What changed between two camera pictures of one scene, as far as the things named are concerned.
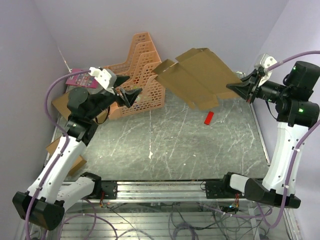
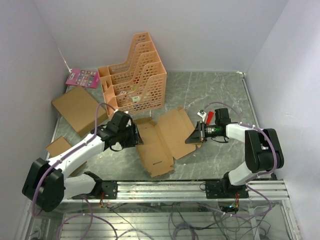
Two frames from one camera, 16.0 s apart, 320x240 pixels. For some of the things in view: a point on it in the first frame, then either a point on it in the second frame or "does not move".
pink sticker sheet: [86, 80] does not move
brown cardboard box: [199, 76] -> [164, 140]
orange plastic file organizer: [139, 67] does not move
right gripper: [249, 89] -> [196, 136]
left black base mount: [109, 190] does not move
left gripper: [129, 97] -> [135, 137]
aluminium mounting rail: [162, 189] does not move
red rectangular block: [209, 117] does not move
